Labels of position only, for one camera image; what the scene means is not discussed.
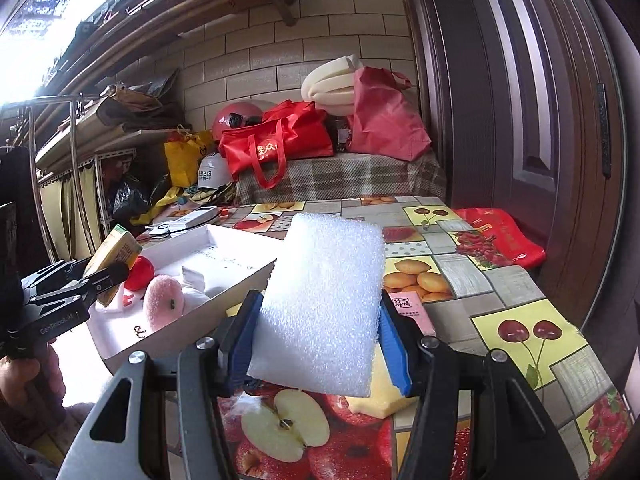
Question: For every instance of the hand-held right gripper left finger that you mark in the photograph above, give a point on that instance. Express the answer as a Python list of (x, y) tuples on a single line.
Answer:
[(245, 345)]

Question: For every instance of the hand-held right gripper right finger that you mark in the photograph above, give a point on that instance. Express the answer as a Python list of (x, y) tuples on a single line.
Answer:
[(395, 355)]

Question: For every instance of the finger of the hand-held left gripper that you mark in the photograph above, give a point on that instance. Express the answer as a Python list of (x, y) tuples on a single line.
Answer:
[(70, 269), (107, 280)]

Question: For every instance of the red plush apple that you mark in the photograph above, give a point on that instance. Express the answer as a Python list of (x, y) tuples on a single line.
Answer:
[(140, 272)]

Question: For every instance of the yellow green tissue packet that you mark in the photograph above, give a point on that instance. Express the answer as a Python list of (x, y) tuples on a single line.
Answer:
[(117, 247)]

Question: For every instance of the pale yellow sponge block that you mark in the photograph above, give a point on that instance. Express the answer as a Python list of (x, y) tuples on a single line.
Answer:
[(375, 395)]

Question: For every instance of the pink tissue packet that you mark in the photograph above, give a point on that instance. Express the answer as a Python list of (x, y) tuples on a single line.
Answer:
[(417, 310)]

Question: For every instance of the pink plush toy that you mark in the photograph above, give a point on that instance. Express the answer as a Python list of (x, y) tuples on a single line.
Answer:
[(162, 302)]

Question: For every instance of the white fluffy cloth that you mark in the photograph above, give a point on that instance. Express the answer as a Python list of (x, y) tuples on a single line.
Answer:
[(195, 287)]

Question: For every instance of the white cardboard tray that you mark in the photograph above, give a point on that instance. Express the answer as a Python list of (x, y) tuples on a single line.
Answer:
[(225, 260)]

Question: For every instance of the white foam sheet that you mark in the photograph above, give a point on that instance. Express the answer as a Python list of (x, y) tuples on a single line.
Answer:
[(320, 300)]

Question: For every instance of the person's left hand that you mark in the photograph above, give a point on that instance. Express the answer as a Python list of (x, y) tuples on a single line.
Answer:
[(30, 385)]

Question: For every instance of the yellow curtain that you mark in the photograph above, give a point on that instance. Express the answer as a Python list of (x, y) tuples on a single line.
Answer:
[(55, 210)]

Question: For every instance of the black plastic bag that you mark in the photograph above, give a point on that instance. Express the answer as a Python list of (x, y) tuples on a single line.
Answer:
[(127, 197)]

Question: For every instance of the angle iron storage shelf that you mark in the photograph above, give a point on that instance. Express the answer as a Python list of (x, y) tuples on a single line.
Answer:
[(102, 185)]

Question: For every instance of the dark cloth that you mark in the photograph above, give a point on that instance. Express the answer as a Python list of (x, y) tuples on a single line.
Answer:
[(15, 175)]

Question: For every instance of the metal clothes rack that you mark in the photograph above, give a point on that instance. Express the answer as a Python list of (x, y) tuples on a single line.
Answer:
[(74, 160)]

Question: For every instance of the fruit print tablecloth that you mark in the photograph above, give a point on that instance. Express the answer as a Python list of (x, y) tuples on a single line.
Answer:
[(465, 270)]

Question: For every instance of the white power bank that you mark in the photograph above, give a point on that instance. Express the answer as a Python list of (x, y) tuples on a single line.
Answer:
[(197, 215)]

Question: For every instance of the yellow shopping bag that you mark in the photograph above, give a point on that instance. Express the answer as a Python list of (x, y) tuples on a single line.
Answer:
[(182, 160)]

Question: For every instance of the white helmet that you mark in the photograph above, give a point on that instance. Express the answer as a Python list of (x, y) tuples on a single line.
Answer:
[(210, 172)]

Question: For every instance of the red plastic bag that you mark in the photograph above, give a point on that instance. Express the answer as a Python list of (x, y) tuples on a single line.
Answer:
[(505, 237)]

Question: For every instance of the pile of cardboard pieces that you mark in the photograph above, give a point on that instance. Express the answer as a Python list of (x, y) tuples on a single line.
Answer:
[(130, 105)]

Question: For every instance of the plaid cloth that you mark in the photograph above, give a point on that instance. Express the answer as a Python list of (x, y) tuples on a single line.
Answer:
[(350, 175)]

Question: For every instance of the red tote bag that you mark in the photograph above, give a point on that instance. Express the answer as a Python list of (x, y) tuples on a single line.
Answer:
[(280, 145)]

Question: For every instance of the pink helmet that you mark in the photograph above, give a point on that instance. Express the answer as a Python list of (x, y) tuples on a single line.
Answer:
[(232, 117)]

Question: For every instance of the red cloth bag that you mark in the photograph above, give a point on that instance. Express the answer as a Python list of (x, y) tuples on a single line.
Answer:
[(385, 120)]

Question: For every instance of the cream foam roll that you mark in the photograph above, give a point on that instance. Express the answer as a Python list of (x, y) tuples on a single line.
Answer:
[(330, 85)]

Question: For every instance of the brown wooden door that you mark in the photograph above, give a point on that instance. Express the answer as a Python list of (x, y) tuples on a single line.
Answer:
[(525, 110)]

